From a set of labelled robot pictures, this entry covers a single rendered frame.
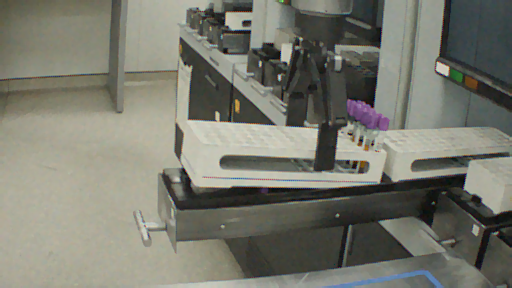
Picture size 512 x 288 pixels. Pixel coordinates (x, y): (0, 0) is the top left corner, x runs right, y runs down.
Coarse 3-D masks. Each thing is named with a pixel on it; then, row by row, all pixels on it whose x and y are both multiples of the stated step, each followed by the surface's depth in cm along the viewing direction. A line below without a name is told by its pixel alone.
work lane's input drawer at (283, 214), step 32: (160, 192) 95; (192, 192) 88; (224, 192) 92; (256, 192) 93; (288, 192) 91; (320, 192) 92; (352, 192) 94; (384, 192) 96; (416, 192) 97; (160, 224) 92; (192, 224) 86; (224, 224) 88; (256, 224) 90; (288, 224) 91; (320, 224) 93; (352, 224) 95
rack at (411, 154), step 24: (384, 144) 100; (408, 144) 100; (432, 144) 102; (456, 144) 102; (480, 144) 103; (504, 144) 104; (384, 168) 100; (408, 168) 97; (432, 168) 106; (456, 168) 101
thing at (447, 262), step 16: (416, 256) 74; (432, 256) 74; (448, 256) 74; (320, 272) 70; (336, 272) 70; (352, 272) 70; (368, 272) 70; (384, 272) 70; (400, 272) 70; (416, 272) 70; (432, 272) 70; (448, 272) 70; (464, 272) 70
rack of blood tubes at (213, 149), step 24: (192, 144) 89; (216, 144) 85; (240, 144) 88; (264, 144) 90; (288, 144) 91; (312, 144) 93; (192, 168) 88; (216, 168) 86; (240, 168) 94; (264, 168) 96; (288, 168) 98; (312, 168) 94; (336, 168) 97
